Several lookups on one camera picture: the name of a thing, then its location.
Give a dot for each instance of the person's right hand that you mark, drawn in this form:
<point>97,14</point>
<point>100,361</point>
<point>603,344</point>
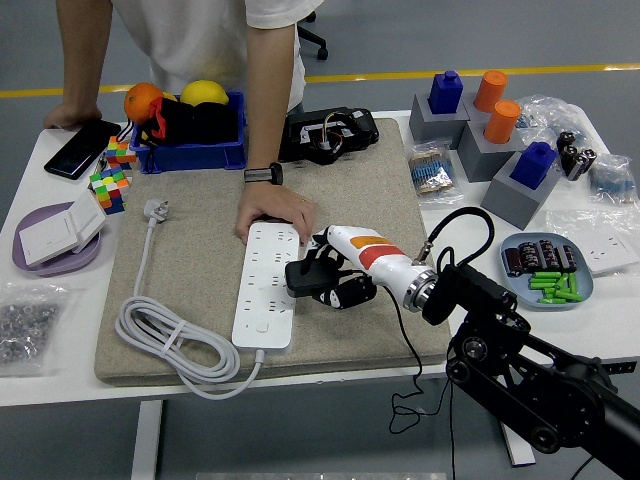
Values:
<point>72,117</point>

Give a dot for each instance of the person's left hand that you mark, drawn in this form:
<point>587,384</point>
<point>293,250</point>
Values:
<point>275,202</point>

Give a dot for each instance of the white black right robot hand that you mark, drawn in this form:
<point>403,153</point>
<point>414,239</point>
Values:
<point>390,265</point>

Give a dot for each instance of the person's right forearm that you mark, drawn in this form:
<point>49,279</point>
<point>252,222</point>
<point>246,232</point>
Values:
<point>82,50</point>

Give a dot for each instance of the person's left forearm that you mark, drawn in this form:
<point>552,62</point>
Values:
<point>270,100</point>

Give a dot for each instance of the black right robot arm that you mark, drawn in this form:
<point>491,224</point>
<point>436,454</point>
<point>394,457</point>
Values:
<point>470,295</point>

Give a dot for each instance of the black wristwatch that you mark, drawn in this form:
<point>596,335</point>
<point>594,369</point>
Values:
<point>262,175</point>

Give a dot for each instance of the black smartphone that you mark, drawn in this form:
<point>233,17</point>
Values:
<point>82,149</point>

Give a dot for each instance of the colourful puzzle cube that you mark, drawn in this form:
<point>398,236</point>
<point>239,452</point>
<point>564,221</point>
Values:
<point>110,190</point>
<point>120,152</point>

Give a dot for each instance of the orange fruit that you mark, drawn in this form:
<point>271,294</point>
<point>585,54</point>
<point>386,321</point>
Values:
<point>140,102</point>

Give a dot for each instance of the grey-brown mat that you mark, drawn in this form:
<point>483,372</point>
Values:
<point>350,200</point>

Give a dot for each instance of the blue plastic bin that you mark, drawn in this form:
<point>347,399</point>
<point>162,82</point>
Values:
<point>195,157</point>

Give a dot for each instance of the small yellow fruit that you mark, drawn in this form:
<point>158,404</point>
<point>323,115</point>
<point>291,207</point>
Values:
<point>170,96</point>

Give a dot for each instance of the dark brown capacitor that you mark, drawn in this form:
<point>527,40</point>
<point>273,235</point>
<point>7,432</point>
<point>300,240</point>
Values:
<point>512,262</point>
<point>548,254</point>
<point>567,258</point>
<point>529,256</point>

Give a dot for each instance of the yellow lemon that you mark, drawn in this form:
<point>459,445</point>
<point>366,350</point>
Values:
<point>205,92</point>

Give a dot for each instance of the grey block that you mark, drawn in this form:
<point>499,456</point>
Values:
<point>480,157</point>
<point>469,111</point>
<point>510,205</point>
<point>430,127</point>

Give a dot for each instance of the blue-grey plate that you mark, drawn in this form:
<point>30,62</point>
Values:
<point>525,295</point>

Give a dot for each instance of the purple plate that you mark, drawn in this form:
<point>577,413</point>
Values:
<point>50,267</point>

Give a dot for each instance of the black office chair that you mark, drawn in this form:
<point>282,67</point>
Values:
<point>312,39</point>

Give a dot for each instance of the blue square peg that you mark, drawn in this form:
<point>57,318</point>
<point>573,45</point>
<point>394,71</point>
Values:
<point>532,167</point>
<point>445,95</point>

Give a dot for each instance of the clear plastic bag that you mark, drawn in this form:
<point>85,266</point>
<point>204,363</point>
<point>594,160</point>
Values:
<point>560,220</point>

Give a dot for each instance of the orange cylinder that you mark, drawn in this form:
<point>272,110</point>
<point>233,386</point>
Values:
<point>501,122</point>
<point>490,92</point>

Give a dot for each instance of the black capacitor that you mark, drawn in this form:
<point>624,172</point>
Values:
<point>584,162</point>
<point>565,140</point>
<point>569,157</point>

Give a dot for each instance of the clear bag of metal nuts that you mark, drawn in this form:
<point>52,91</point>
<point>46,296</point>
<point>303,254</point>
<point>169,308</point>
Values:
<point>25,325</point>

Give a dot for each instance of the clear bag of components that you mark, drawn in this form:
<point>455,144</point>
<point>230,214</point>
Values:
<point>545,112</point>

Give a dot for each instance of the white table leg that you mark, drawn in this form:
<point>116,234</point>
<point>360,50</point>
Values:
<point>146,440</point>
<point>520,452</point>

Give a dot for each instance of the clear bag of blue resistors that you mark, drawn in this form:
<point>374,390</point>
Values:
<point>612,180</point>

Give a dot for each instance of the black table control panel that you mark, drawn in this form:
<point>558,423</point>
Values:
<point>622,367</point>

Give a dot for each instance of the white wall switch panel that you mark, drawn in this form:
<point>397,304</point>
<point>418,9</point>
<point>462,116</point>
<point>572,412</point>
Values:
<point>90,220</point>
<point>47,240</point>

